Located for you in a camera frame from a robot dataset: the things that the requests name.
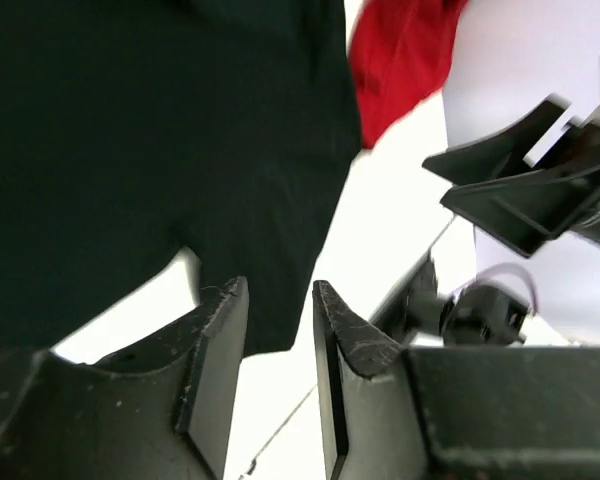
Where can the red t shirt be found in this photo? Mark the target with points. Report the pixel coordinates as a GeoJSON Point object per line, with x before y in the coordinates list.
{"type": "Point", "coordinates": [400, 54]}

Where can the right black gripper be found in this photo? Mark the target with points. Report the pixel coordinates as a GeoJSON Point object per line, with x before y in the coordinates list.
{"type": "Point", "coordinates": [524, 212]}

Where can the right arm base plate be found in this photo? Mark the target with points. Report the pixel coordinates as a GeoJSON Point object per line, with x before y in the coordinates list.
{"type": "Point", "coordinates": [481, 313]}

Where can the black t shirt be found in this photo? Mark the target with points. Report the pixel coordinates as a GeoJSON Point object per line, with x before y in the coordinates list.
{"type": "Point", "coordinates": [130, 130]}

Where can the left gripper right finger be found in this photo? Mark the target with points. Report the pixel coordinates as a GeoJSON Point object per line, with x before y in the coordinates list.
{"type": "Point", "coordinates": [361, 390]}

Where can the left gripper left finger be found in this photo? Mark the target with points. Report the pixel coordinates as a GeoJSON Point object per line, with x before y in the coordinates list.
{"type": "Point", "coordinates": [160, 408]}

